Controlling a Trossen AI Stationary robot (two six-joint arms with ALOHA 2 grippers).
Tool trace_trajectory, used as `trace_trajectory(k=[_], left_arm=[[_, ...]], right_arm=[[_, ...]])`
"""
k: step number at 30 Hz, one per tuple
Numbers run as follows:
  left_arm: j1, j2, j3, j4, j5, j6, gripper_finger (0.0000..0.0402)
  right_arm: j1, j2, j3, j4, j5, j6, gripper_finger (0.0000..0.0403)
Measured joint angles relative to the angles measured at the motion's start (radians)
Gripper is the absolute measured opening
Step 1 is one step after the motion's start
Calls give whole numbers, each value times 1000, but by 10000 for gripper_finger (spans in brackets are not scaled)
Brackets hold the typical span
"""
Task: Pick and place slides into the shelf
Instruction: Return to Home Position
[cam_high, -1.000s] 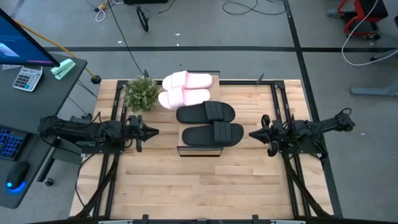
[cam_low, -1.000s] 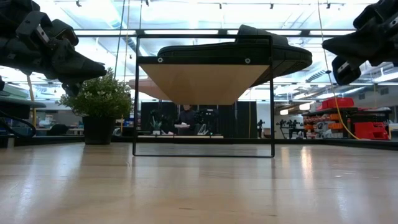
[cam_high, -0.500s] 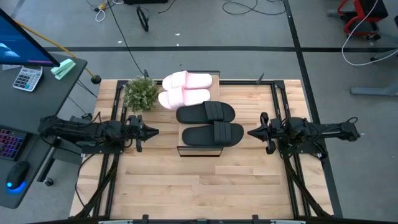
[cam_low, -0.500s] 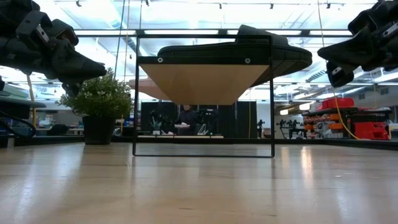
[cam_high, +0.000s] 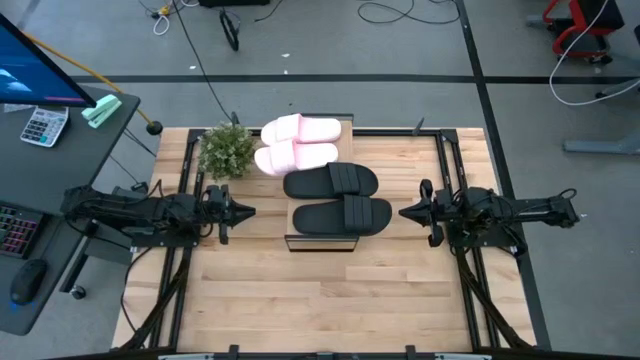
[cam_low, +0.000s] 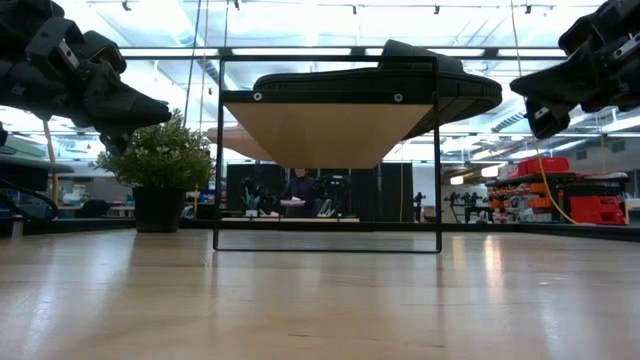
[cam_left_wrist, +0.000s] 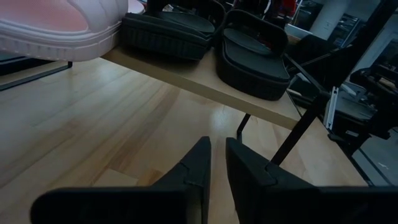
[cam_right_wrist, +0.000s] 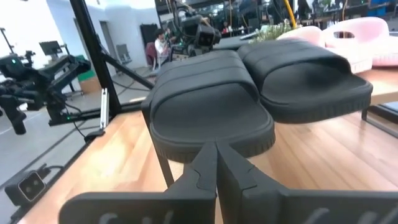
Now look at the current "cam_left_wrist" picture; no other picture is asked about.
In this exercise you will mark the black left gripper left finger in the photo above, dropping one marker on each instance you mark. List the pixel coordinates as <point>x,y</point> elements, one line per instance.
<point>174,202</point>

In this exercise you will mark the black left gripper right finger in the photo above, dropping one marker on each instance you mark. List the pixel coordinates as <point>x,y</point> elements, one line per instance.
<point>264,199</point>

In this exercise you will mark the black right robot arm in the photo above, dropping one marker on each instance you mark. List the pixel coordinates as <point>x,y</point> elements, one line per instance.
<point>376,93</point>

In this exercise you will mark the silver aluminium strip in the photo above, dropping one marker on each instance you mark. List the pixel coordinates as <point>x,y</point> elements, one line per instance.
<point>330,107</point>

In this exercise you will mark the wooden shelf with black frame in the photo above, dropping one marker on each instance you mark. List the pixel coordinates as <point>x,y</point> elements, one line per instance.
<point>202,81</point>

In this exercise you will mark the black rig frame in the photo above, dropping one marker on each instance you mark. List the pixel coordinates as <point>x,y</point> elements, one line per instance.
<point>370,31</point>

